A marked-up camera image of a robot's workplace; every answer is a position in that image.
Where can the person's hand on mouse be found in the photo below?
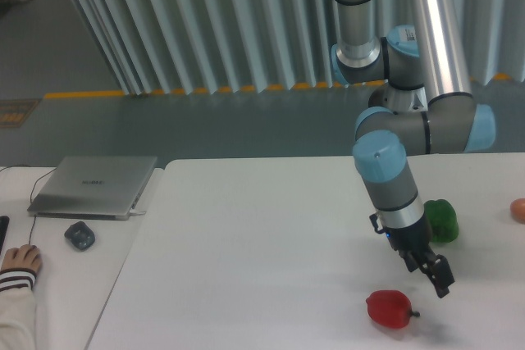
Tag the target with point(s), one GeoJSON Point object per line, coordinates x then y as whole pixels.
{"type": "Point", "coordinates": [25, 258]}

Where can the black keyboard edge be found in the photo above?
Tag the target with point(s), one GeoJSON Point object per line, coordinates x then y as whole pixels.
{"type": "Point", "coordinates": [4, 223]}

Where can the cream striped sleeve forearm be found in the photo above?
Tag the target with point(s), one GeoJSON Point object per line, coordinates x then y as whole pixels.
{"type": "Point", "coordinates": [18, 309]}

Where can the white pleated folding partition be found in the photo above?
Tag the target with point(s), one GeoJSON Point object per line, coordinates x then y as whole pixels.
{"type": "Point", "coordinates": [230, 45]}

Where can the red bell pepper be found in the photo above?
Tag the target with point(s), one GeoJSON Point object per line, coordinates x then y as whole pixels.
{"type": "Point", "coordinates": [390, 308]}

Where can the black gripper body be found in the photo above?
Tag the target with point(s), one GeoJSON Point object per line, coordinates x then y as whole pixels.
{"type": "Point", "coordinates": [413, 239]}

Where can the closed silver laptop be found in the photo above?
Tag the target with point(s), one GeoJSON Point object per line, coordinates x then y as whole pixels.
{"type": "Point", "coordinates": [94, 187]}

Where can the orange round fruit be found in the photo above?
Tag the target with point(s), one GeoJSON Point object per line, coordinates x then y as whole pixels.
{"type": "Point", "coordinates": [517, 209]}

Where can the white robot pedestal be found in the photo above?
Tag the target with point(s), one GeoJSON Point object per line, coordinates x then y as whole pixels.
{"type": "Point", "coordinates": [398, 100]}

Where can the green bell pepper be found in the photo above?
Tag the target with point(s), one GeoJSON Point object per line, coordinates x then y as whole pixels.
{"type": "Point", "coordinates": [443, 220]}

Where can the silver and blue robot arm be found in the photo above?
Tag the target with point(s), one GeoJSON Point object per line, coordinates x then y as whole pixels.
{"type": "Point", "coordinates": [429, 54]}

